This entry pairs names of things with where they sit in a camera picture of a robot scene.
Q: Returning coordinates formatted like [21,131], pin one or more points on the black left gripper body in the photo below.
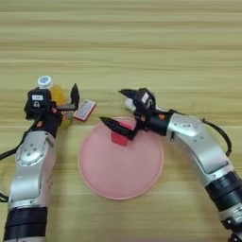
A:
[48,123]

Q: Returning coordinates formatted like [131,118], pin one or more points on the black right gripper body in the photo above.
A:
[156,121]

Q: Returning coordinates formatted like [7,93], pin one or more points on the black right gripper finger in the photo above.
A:
[118,127]
[129,93]

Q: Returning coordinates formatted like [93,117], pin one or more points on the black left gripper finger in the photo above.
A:
[75,96]

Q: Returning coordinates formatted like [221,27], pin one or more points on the red cube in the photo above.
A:
[119,138]

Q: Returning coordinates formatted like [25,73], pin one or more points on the orange juice bottle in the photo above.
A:
[60,96]

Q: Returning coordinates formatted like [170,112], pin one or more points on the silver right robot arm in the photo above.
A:
[201,148]

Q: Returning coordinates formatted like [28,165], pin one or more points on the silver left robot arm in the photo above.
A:
[31,176]

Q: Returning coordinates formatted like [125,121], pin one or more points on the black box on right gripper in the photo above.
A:
[144,100]

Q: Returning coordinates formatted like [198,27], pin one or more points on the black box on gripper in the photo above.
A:
[38,100]
[144,100]

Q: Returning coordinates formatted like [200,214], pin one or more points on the red and white card box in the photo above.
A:
[85,110]

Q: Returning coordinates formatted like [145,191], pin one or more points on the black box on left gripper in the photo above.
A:
[38,100]

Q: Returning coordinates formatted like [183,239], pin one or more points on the pink round plate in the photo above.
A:
[121,167]

